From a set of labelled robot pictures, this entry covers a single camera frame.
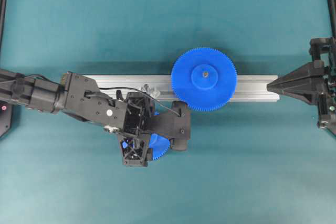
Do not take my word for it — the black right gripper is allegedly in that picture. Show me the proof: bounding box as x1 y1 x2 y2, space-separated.
267 37 335 129

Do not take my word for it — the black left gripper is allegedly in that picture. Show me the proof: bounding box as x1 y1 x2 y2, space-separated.
116 90 155 167

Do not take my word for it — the small blue gear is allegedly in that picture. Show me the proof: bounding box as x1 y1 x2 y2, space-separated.
118 133 170 167

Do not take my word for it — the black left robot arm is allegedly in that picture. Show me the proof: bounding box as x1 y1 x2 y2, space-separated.
1 69 155 167

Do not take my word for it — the large blue gear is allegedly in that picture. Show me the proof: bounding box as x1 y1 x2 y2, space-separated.
171 47 238 112

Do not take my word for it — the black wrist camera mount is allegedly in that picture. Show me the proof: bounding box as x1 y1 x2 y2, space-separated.
147 101 191 151

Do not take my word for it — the silver aluminium extrusion rail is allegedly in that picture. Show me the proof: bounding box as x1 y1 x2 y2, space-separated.
87 75 280 102

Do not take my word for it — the black camera cable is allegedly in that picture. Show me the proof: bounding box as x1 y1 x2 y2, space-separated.
26 74 184 117

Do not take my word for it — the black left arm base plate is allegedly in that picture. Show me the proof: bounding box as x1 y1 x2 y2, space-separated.
0 101 13 137

